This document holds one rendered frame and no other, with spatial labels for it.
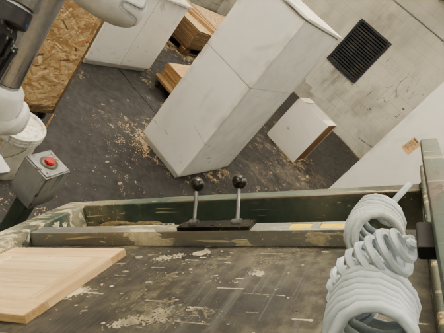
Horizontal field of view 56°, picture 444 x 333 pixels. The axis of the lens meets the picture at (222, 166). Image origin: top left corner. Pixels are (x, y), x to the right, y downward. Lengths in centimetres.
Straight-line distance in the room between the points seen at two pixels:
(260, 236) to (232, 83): 249
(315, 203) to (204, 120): 242
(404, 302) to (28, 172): 145
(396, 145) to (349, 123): 467
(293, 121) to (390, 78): 341
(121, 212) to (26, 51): 63
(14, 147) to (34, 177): 105
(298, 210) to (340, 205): 12
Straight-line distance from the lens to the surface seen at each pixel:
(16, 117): 169
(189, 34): 647
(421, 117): 442
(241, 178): 102
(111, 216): 151
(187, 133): 361
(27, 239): 142
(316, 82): 931
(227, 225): 101
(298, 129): 596
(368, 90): 901
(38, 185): 161
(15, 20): 90
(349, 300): 30
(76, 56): 313
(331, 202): 116
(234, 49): 340
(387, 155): 447
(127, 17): 97
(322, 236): 94
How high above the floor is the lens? 195
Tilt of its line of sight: 26 degrees down
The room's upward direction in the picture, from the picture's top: 41 degrees clockwise
